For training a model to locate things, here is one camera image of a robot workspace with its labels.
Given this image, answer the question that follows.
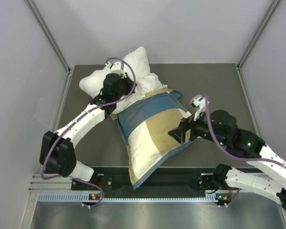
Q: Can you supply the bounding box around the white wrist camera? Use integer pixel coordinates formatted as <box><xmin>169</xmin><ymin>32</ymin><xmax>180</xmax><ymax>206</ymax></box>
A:
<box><xmin>190</xmin><ymin>94</ymin><xmax>209</xmax><ymax>121</ymax></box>
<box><xmin>106</xmin><ymin>61</ymin><xmax>125</xmax><ymax>75</ymax></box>

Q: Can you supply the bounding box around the grey slotted cable duct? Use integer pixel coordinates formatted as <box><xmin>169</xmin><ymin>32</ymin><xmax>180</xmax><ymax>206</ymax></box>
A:
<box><xmin>38</xmin><ymin>193</ymin><xmax>230</xmax><ymax>203</ymax></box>

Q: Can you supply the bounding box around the aluminium frame post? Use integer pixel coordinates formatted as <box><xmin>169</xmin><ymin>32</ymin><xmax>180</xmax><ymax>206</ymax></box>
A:
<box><xmin>24</xmin><ymin>0</ymin><xmax>71</xmax><ymax>72</ymax></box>
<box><xmin>236</xmin><ymin>0</ymin><xmax>282</xmax><ymax>70</ymax></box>

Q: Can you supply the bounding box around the white pillow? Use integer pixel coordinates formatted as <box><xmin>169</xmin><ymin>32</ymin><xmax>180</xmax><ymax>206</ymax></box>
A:
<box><xmin>79</xmin><ymin>47</ymin><xmax>168</xmax><ymax>114</ymax></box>

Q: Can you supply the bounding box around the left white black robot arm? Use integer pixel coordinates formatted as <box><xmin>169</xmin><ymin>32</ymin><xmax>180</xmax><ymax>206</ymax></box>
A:
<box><xmin>40</xmin><ymin>73</ymin><xmax>135</xmax><ymax>189</ymax></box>

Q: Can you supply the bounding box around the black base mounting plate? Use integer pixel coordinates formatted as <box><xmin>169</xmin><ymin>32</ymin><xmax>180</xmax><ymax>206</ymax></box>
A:
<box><xmin>71</xmin><ymin>166</ymin><xmax>250</xmax><ymax>191</ymax></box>

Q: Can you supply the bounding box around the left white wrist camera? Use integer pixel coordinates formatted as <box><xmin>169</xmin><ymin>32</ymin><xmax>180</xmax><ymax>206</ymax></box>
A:
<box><xmin>106</xmin><ymin>61</ymin><xmax>125</xmax><ymax>75</ymax></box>

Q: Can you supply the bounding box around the right aluminium frame post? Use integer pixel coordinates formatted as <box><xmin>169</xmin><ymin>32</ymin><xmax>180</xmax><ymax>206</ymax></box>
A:
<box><xmin>236</xmin><ymin>0</ymin><xmax>282</xmax><ymax>70</ymax></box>

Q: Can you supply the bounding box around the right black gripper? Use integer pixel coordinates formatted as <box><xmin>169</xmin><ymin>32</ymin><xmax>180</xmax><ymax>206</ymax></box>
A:
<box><xmin>168</xmin><ymin>108</ymin><xmax>228</xmax><ymax>146</ymax></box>

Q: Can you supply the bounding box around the left aluminium frame post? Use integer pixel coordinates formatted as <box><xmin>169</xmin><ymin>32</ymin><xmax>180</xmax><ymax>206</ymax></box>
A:
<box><xmin>24</xmin><ymin>0</ymin><xmax>71</xmax><ymax>72</ymax></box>

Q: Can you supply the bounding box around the checkered blue beige white pillowcase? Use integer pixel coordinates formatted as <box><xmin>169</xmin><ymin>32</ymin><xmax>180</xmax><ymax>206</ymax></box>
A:
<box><xmin>111</xmin><ymin>88</ymin><xmax>191</xmax><ymax>189</ymax></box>

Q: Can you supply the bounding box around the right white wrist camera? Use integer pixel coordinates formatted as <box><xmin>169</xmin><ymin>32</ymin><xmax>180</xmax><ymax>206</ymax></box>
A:
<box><xmin>190</xmin><ymin>94</ymin><xmax>209</xmax><ymax>121</ymax></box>

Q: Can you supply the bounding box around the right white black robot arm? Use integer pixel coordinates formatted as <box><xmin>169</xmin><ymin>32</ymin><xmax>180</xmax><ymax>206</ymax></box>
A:
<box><xmin>168</xmin><ymin>110</ymin><xmax>286</xmax><ymax>211</ymax></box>

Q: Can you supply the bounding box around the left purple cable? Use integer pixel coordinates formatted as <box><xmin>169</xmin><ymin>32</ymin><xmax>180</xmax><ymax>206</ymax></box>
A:
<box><xmin>41</xmin><ymin>57</ymin><xmax>137</xmax><ymax>180</ymax></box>

